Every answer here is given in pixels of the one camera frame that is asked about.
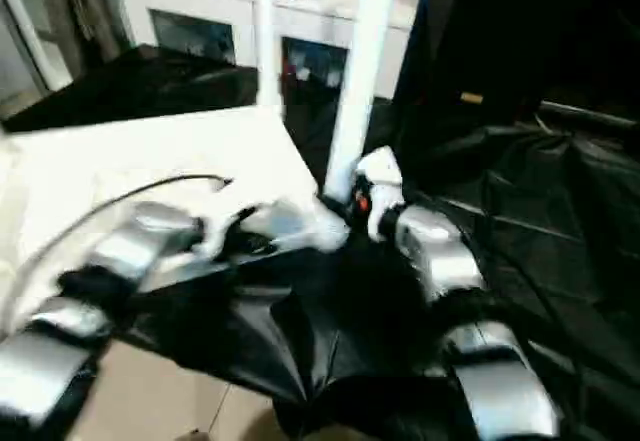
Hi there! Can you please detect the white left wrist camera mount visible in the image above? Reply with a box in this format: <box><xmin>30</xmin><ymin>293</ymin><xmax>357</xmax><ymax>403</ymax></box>
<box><xmin>197</xmin><ymin>203</ymin><xmax>266</xmax><ymax>262</ymax></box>

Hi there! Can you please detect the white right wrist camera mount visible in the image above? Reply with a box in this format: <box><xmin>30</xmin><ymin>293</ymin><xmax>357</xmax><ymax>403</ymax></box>
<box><xmin>357</xmin><ymin>146</ymin><xmax>406</xmax><ymax>240</ymax></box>

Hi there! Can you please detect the long black pole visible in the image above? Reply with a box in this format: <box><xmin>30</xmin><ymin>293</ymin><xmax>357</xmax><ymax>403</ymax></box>
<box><xmin>542</xmin><ymin>101</ymin><xmax>640</xmax><ymax>130</ymax></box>

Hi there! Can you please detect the black mat cover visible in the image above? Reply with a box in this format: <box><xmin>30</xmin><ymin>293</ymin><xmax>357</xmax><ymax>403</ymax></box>
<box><xmin>0</xmin><ymin>43</ymin><xmax>640</xmax><ymax>441</ymax></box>

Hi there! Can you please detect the white plastic table leg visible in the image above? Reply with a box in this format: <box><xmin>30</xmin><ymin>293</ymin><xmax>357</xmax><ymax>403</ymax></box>
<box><xmin>253</xmin><ymin>0</ymin><xmax>284</xmax><ymax>110</ymax></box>
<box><xmin>322</xmin><ymin>0</ymin><xmax>404</xmax><ymax>205</ymax></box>

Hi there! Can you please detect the white plastic table top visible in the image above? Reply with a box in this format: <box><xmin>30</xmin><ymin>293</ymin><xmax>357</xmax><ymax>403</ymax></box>
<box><xmin>0</xmin><ymin>105</ymin><xmax>354</xmax><ymax>335</ymax></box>

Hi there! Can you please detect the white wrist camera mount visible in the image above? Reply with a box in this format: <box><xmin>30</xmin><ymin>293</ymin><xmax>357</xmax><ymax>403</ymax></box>
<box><xmin>357</xmin><ymin>146</ymin><xmax>406</xmax><ymax>240</ymax></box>
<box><xmin>197</xmin><ymin>203</ymin><xmax>266</xmax><ymax>262</ymax></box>

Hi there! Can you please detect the grey metal rack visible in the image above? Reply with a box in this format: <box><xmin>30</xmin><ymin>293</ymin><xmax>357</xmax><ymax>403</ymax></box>
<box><xmin>0</xmin><ymin>0</ymin><xmax>136</xmax><ymax>97</ymax></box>

